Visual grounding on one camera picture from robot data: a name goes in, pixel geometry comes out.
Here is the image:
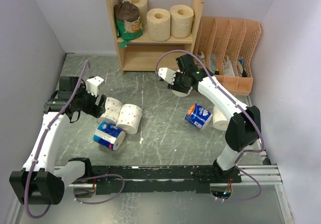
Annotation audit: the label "pink dotted roll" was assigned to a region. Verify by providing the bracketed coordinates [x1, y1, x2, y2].
[116, 104, 142, 134]
[96, 97, 123, 125]

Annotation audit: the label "papers in organizer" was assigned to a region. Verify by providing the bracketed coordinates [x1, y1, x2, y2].
[223, 55, 236, 77]

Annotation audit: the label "green brown paper roll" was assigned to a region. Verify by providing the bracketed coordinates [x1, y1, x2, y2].
[114, 1, 143, 48]

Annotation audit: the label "dark items in organizer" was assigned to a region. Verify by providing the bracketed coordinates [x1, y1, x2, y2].
[237, 56, 247, 77]

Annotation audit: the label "purple cable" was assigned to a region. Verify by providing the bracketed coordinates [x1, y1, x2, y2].
[24, 59, 125, 219]
[155, 49, 265, 202]

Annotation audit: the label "orange plastic file organizer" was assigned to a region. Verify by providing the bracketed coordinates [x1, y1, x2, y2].
[193, 17, 261, 96]

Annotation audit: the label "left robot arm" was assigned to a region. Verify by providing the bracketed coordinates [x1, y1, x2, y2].
[9, 76, 106, 205]

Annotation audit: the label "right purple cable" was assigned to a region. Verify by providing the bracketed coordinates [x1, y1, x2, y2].
[155, 49, 265, 202]

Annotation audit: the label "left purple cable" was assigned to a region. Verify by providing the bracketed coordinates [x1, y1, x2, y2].
[24, 59, 125, 219]

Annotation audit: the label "blue item in organizer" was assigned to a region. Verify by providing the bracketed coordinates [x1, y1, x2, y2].
[210, 53, 219, 75]

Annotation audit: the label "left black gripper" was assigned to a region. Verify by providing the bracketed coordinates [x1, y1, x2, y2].
[73, 83, 106, 118]

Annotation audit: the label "pink dotted roll right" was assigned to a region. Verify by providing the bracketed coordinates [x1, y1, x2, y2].
[116, 104, 142, 134]

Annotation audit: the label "white item in organizer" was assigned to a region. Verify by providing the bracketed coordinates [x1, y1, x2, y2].
[197, 52, 205, 61]

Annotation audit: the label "wooden two-tier shelf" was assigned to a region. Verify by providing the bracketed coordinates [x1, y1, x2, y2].
[106, 0, 204, 73]

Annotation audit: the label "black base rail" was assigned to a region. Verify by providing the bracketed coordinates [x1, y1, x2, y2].
[65, 164, 242, 196]

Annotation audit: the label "plain white roll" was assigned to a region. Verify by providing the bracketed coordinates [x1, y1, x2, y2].
[212, 106, 229, 131]
[172, 69, 193, 98]

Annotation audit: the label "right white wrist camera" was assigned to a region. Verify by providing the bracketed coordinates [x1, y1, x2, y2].
[157, 67, 176, 85]

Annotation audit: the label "aluminium extrusion rail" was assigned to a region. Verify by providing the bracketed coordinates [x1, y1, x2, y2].
[235, 95, 283, 185]

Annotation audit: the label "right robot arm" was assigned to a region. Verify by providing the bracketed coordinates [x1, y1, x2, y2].
[158, 51, 264, 183]

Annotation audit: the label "blue roll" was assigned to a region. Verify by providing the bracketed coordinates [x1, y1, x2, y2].
[185, 103, 213, 130]
[93, 122, 126, 151]

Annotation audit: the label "beige paper roll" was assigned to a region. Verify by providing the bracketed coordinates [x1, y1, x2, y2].
[123, 0, 148, 26]
[147, 9, 171, 42]
[170, 5, 194, 38]

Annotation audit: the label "pink dotted roll left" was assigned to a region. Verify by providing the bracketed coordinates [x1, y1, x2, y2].
[96, 97, 123, 125]

